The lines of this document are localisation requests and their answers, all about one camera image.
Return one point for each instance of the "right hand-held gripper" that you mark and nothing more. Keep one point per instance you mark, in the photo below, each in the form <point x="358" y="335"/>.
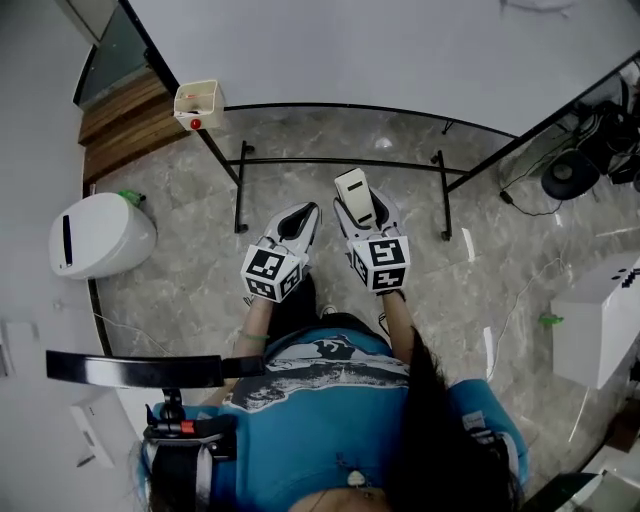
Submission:
<point x="382" y="265"/>

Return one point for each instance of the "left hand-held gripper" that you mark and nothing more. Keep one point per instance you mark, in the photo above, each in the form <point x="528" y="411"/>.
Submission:
<point x="272" y="272"/>

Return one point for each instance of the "white rectangular block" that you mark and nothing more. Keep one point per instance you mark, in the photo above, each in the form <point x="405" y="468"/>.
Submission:
<point x="355" y="197"/>

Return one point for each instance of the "white whiteboard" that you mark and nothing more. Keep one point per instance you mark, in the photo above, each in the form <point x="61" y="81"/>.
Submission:
<point x="375" y="50"/>

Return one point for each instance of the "person's left forearm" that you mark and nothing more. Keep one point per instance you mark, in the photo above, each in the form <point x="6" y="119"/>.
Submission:
<point x="255" y="325"/>

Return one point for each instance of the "person's right forearm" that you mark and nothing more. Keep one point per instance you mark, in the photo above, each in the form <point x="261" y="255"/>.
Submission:
<point x="397" y="320"/>

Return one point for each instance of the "black metal rack frame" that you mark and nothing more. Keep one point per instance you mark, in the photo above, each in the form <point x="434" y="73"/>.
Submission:
<point x="442" y="200"/>

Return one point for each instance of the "person's black trousers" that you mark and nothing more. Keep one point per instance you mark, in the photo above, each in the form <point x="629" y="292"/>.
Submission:
<point x="300" y="305"/>

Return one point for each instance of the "person's white shoe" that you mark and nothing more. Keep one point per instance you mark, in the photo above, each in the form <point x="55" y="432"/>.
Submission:
<point x="328" y="310"/>

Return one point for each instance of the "red round magnet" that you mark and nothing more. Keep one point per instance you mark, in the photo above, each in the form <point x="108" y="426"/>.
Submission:
<point x="196" y="123"/>

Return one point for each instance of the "beige marker holder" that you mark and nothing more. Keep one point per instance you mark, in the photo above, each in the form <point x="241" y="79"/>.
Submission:
<point x="200" y="105"/>

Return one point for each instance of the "green bottle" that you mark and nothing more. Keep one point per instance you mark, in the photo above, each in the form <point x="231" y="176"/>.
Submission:
<point x="131" y="197"/>

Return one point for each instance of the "wooden steps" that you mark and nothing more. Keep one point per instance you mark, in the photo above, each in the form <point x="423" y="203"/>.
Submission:
<point x="125" y="135"/>

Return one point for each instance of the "white rounded bin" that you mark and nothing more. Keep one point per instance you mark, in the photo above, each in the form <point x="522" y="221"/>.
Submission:
<point x="100" y="235"/>

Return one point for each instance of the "person's blue printed shirt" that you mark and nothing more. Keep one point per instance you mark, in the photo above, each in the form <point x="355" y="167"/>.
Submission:
<point x="310" y="425"/>

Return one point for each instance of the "black round base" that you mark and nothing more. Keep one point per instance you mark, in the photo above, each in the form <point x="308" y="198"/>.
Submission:
<point x="570" y="175"/>

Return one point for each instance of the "small green object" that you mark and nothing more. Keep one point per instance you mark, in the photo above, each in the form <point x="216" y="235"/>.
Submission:
<point x="550" y="319"/>

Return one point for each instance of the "black flat bar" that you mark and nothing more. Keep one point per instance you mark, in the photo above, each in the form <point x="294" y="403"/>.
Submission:
<point x="140" y="370"/>

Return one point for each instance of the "white box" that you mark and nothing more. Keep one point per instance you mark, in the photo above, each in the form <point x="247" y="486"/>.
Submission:
<point x="595" y="330"/>

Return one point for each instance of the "white pendant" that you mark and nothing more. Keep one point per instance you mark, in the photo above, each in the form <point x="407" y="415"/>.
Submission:
<point x="356" y="478"/>

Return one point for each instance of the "white paper sheet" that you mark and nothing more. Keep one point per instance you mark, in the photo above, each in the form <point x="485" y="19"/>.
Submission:
<point x="540" y="4"/>

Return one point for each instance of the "black mount with red button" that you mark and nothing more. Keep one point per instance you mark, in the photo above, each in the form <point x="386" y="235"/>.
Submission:
<point x="185" y="430"/>

